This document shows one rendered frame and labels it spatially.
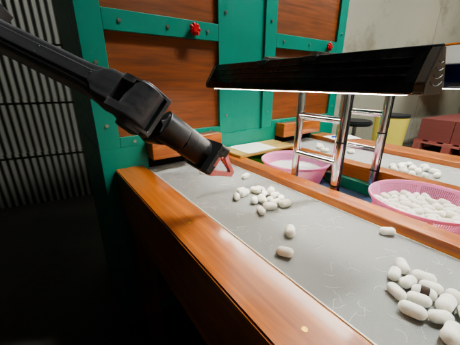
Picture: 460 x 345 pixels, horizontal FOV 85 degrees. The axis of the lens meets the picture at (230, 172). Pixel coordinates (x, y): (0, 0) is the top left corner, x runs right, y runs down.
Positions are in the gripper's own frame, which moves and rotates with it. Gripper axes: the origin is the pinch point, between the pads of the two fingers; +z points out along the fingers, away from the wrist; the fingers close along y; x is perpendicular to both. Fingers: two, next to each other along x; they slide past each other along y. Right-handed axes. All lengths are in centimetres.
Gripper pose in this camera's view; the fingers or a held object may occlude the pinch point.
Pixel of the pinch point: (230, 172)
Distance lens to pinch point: 58.1
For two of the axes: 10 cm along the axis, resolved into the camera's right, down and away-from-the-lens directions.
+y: -5.6, -2.7, 7.8
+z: 6.4, 4.6, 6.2
